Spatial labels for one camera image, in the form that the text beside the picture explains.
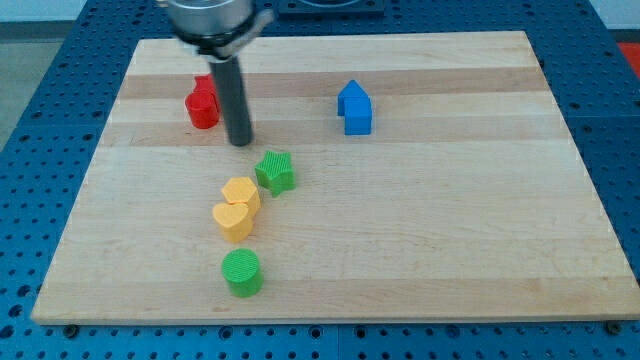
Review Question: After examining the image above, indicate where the red cylinder block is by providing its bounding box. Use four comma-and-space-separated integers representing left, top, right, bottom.
185, 92, 220, 129

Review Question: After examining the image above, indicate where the green cylinder block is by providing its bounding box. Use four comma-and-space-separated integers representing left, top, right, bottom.
221, 248, 264, 298

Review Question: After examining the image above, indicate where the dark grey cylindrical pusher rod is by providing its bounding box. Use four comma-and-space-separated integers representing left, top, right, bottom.
209, 57, 253, 147

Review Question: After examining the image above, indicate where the green star block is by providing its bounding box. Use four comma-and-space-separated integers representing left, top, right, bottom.
254, 150, 296, 197

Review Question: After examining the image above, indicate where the blue pentagon block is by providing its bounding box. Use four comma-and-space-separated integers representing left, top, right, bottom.
337, 79, 369, 116

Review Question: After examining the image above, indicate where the yellow hexagon block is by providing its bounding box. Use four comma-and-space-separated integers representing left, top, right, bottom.
221, 177, 261, 217

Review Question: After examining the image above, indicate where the wooden board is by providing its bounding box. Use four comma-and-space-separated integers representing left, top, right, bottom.
31, 31, 639, 325

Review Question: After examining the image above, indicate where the yellow heart block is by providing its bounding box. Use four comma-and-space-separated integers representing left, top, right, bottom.
212, 203, 253, 243

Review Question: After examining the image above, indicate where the blue cube block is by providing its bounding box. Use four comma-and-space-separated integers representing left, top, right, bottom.
343, 97, 373, 136

